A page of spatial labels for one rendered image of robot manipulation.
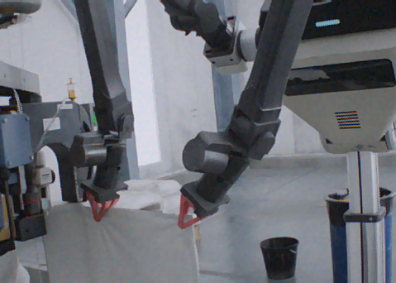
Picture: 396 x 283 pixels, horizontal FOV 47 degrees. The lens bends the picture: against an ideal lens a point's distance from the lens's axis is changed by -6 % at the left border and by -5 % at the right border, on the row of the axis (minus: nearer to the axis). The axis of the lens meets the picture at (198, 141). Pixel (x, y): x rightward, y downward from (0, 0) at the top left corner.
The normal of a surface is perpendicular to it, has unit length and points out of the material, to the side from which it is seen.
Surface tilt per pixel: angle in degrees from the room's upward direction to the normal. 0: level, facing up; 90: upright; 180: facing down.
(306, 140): 90
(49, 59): 90
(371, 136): 130
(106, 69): 104
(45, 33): 90
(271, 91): 120
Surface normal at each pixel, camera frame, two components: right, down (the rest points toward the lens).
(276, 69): 0.45, 0.59
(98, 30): 0.72, 0.22
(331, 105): -0.35, 0.72
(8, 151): 0.99, -0.08
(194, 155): -0.72, -0.14
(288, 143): -0.54, 0.11
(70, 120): 0.84, -0.04
